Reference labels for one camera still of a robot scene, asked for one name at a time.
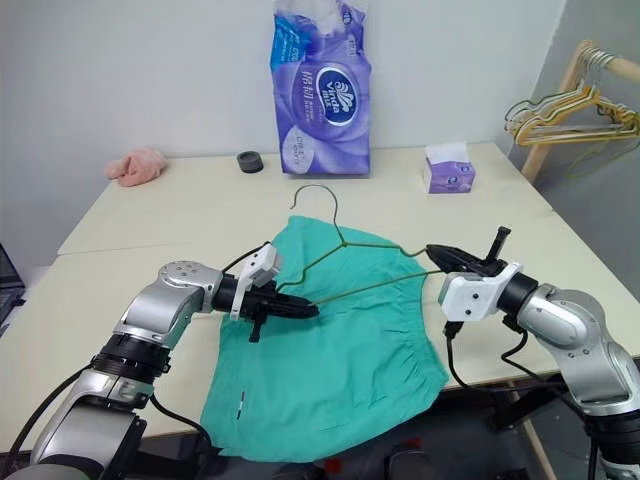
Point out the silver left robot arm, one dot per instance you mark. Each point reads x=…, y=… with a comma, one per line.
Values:
x=150, y=310

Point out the small purple tissue box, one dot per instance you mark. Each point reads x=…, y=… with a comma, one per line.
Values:
x=450, y=172

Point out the green shorts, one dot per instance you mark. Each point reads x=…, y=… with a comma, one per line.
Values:
x=325, y=350

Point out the black table frame bar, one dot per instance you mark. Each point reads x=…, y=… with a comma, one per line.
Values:
x=525, y=407

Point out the hangers on wooden rack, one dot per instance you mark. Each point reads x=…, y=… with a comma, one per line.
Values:
x=537, y=155

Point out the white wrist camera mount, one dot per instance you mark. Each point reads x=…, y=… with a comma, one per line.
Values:
x=265, y=262
x=475, y=297

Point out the purple tissue multipack bag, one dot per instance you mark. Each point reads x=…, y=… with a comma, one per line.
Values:
x=325, y=100

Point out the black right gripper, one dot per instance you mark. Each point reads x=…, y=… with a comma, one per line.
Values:
x=480, y=266

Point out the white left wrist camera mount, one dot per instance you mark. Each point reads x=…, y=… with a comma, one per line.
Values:
x=265, y=262

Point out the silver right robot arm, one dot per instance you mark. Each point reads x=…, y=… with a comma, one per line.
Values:
x=575, y=320

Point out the black tape roll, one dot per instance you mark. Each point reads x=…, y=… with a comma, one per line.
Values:
x=250, y=162

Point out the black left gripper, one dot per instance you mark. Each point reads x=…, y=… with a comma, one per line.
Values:
x=262, y=302

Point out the pink cloth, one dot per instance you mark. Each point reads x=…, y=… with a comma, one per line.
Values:
x=135, y=167

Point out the black laptop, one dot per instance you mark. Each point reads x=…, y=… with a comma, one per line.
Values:
x=7, y=285

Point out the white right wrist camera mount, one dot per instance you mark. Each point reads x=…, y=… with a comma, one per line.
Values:
x=475, y=297

